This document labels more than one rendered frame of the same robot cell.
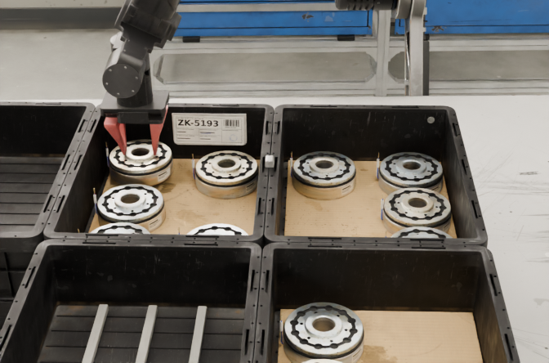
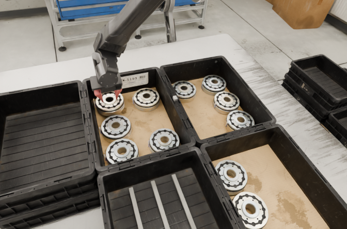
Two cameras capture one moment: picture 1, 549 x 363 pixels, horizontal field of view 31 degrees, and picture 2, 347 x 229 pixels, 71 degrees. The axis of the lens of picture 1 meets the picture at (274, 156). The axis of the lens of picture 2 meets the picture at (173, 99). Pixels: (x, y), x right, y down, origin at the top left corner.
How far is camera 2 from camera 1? 0.79 m
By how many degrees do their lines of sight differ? 25
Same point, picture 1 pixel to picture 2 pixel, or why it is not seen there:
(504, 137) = (214, 53)
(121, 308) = (137, 185)
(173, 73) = (63, 31)
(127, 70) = (111, 75)
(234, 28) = (85, 14)
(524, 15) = (178, 0)
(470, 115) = (199, 46)
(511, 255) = not seen: hidden behind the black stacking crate
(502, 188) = not seen: hidden behind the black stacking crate
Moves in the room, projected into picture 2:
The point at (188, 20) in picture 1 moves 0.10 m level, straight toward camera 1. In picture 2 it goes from (68, 13) to (71, 17)
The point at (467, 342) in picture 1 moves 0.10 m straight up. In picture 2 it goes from (274, 159) to (286, 143)
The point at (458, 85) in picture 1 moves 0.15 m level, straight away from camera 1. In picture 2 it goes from (161, 24) to (159, 18)
